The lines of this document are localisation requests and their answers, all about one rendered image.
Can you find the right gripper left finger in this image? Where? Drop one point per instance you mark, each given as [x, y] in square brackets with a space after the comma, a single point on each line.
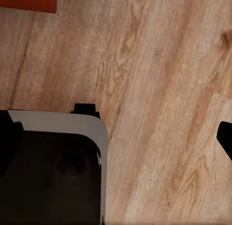
[11, 138]

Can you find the storage box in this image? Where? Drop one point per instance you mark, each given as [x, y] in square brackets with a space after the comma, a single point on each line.
[45, 6]

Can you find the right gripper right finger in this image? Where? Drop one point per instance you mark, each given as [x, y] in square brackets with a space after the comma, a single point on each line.
[224, 136]

